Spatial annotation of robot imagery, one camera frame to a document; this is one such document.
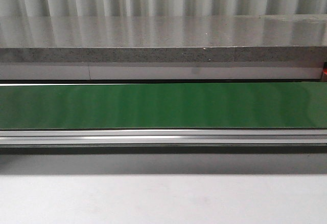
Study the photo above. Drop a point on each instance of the green conveyor belt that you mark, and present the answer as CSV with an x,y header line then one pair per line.
x,y
165,105

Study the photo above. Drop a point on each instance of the grey speckled stone counter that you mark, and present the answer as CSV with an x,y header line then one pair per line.
x,y
216,48

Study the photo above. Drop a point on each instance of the aluminium conveyor frame rail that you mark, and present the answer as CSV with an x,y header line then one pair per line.
x,y
164,141

